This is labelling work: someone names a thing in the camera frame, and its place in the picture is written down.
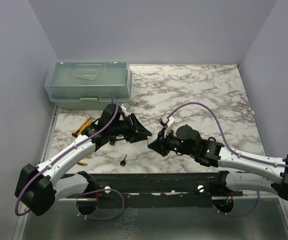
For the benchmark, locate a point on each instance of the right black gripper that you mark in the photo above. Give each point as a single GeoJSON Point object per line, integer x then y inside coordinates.
{"type": "Point", "coordinates": [159, 145]}

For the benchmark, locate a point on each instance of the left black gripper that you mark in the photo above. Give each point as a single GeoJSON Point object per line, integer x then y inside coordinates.
{"type": "Point", "coordinates": [141, 133]}

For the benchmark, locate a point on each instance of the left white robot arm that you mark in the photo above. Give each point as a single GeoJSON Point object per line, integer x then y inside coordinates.
{"type": "Point", "coordinates": [39, 186]}

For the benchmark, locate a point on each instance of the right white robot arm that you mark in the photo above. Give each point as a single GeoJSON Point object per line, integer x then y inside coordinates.
{"type": "Point", "coordinates": [257, 173]}

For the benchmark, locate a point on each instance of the black head key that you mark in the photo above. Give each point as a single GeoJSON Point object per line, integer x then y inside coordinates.
{"type": "Point", "coordinates": [123, 162]}

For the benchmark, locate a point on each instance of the yellow utility knife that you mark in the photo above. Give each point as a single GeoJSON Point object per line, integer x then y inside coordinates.
{"type": "Point", "coordinates": [82, 127]}

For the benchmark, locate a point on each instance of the green translucent plastic toolbox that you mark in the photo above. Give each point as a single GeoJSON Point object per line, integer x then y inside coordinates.
{"type": "Point", "coordinates": [88, 85]}

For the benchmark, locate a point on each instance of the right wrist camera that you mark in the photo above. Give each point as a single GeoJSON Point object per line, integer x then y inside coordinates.
{"type": "Point", "coordinates": [167, 123]}

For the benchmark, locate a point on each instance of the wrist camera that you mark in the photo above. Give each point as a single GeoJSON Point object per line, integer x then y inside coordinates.
{"type": "Point", "coordinates": [125, 106]}
{"type": "Point", "coordinates": [167, 123]}

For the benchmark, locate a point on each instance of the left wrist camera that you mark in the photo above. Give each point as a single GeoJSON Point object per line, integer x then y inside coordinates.
{"type": "Point", "coordinates": [125, 106]}

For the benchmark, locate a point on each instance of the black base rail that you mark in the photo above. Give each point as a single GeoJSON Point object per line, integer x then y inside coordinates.
{"type": "Point", "coordinates": [149, 190]}

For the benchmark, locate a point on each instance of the yellow handled pliers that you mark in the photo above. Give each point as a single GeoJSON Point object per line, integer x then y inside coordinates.
{"type": "Point", "coordinates": [83, 163]}

